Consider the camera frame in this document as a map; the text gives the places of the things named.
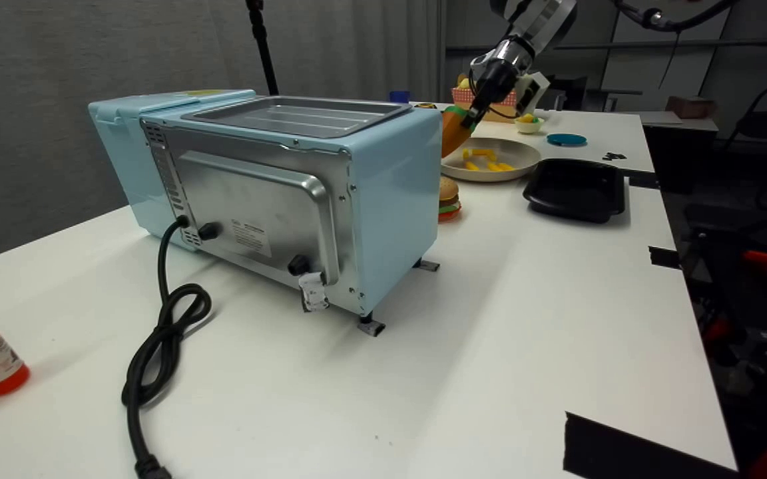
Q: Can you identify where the toy hamburger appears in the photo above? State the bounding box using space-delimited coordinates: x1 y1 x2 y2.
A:
438 172 463 223

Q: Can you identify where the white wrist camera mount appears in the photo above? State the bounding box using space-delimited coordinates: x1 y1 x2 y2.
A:
516 72 553 114

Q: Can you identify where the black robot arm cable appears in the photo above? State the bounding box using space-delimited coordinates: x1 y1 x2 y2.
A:
609 0 744 34

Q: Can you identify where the large beige plate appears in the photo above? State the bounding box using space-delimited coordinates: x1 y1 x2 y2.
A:
438 132 543 187

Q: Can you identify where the small white yellow toy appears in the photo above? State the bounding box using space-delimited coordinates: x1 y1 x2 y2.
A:
516 110 552 138

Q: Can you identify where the orange plush toy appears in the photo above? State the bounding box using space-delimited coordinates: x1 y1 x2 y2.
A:
439 103 480 160

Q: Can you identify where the black tripod pole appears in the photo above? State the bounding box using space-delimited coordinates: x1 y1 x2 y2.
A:
242 0 283 99

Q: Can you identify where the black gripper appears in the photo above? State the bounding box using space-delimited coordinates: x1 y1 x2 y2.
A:
460 34 532 130

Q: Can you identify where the black ridged tray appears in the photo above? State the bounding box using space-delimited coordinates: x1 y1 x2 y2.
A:
523 156 628 227

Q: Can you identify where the black toaster power cord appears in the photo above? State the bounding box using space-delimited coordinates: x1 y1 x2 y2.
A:
119 215 218 479

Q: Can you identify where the light blue toaster oven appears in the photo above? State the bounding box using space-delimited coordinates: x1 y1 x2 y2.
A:
86 88 446 320

